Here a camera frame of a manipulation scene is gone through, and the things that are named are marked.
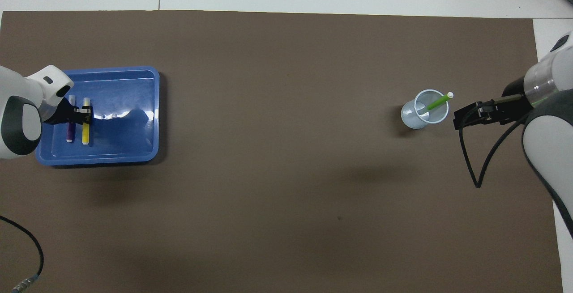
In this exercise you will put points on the brown table mat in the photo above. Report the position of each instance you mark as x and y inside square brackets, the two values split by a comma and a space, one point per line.
[286, 172]

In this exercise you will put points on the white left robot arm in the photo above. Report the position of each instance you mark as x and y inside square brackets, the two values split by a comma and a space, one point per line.
[18, 82]

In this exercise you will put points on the purple marker pen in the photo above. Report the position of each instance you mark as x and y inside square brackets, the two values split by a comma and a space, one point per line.
[70, 133]

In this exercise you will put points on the translucent plastic cup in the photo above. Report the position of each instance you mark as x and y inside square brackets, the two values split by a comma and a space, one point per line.
[409, 116]

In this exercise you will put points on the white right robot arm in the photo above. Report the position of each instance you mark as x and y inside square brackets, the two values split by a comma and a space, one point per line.
[550, 141]

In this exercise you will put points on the green marker pen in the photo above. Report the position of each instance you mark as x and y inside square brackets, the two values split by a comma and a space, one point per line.
[438, 101]

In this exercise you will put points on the blue plastic tray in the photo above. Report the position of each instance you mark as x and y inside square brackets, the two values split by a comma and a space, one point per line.
[125, 145]

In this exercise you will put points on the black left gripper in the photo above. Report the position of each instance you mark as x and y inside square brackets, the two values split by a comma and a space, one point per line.
[60, 114]

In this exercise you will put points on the yellow marker pen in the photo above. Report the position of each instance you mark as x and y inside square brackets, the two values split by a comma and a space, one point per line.
[86, 134]

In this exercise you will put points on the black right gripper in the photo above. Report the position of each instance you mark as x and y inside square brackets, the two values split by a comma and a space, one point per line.
[515, 112]

